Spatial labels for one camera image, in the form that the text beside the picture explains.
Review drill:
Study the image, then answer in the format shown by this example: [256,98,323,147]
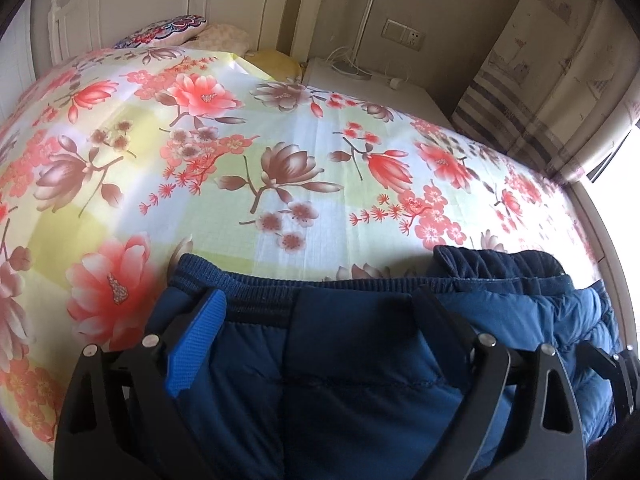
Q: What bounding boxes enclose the white bedside table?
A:
[303,58,452,129]

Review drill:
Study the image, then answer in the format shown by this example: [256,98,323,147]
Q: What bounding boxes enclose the patterned window curtain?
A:
[451,0,639,183]

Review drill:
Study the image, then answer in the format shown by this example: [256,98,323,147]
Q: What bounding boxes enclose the floral bed sheet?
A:
[1,48,599,476]

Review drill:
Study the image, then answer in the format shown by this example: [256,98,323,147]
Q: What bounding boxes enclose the blue puffer jacket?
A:
[145,246,622,479]

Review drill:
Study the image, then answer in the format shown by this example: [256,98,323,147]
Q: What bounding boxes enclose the silver desk lamp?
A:
[331,0,375,80]

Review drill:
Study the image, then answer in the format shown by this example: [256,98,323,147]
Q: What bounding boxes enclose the wall power socket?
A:
[381,18,425,51]

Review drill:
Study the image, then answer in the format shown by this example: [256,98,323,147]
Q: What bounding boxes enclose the white wooden headboard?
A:
[48,0,321,64]

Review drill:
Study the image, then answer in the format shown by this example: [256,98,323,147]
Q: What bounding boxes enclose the yellow pillow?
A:
[244,49,304,84]

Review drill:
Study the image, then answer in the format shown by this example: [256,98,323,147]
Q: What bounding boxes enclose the colourful embroidered pillow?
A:
[113,14,208,49]

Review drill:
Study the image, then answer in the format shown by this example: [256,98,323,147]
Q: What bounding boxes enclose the peach patterned pillow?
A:
[183,24,252,56]

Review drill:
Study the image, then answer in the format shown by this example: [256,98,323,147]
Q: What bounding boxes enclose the white charger cable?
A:
[319,45,407,89]

